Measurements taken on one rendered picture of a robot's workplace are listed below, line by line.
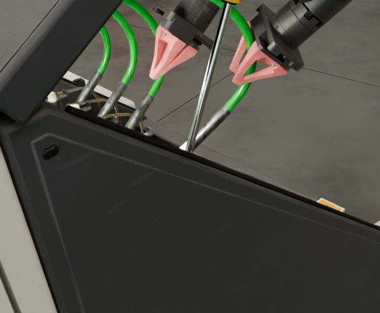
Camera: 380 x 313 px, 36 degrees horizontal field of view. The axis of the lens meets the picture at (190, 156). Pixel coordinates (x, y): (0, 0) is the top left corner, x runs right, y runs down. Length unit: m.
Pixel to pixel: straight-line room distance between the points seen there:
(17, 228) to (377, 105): 2.98
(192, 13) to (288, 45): 0.15
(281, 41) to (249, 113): 2.43
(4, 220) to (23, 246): 0.03
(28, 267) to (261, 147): 2.54
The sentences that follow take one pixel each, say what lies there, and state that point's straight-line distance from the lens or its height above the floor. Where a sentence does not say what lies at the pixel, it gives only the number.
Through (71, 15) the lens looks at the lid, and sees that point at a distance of 0.39.
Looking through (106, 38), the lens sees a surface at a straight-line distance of 1.17.
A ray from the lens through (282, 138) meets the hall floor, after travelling 3.03.
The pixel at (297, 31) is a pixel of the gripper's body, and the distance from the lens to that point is 0.83.
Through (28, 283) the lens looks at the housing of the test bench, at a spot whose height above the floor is 1.32.
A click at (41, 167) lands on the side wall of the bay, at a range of 0.44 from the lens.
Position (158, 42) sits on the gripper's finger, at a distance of 0.92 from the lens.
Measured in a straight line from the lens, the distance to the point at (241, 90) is 0.89.
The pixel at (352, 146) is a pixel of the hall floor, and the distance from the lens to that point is 2.97.
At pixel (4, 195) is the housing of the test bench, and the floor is 1.40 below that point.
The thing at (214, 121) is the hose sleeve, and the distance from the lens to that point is 0.89.
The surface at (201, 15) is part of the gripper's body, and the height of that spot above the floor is 1.33.
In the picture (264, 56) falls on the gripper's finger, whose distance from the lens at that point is 0.84.
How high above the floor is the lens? 1.64
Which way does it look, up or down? 34 degrees down
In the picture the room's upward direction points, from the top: 7 degrees counter-clockwise
